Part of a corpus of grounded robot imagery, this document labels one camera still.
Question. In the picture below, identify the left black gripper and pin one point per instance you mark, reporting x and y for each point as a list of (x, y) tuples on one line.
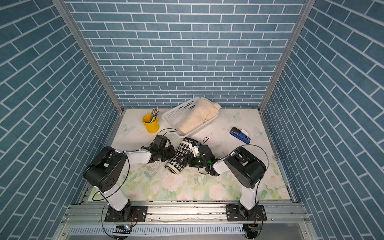
[(172, 151)]

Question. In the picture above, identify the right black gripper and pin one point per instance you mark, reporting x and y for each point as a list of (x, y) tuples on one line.
[(189, 157)]

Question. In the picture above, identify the black white patterned cloth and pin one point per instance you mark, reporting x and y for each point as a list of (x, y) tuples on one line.
[(177, 163)]

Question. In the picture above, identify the beige knitted scarf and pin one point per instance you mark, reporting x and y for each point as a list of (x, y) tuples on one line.
[(204, 111)]

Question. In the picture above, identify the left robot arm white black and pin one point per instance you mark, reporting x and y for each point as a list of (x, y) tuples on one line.
[(106, 168)]

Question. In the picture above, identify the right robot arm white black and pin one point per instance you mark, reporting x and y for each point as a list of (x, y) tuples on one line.
[(245, 166)]

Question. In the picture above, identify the white plastic mesh basket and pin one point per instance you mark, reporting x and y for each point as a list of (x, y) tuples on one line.
[(175, 116)]

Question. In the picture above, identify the yellow cup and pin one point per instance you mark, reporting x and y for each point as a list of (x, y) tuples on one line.
[(151, 124)]

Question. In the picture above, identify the floral table mat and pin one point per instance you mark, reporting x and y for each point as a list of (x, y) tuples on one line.
[(153, 182)]

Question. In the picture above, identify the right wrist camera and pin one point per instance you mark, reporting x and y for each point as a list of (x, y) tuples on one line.
[(195, 149)]

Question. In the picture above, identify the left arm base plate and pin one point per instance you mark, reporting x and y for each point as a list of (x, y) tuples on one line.
[(133, 213)]

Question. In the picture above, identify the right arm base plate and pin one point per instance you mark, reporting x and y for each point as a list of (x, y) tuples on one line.
[(236, 213)]

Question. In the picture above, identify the aluminium front rail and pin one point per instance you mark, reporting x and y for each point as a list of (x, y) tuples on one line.
[(277, 212)]

